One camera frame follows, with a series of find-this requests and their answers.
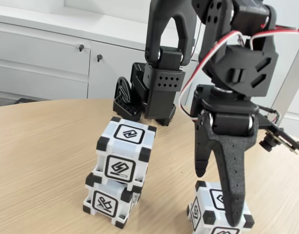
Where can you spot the white cube zigzag symbol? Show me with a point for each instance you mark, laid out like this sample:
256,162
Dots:
120,156

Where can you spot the white cabinet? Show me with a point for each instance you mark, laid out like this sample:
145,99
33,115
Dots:
42,63

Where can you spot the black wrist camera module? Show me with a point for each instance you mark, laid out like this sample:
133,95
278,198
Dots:
285,141

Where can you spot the white cube house symbol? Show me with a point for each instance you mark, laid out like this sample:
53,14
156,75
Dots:
203,207

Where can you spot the white cube crossed-loop symbol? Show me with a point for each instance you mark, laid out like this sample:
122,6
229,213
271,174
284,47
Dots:
103,204

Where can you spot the small cabinet key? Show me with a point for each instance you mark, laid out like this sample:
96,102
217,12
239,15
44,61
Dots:
80,47
99,57

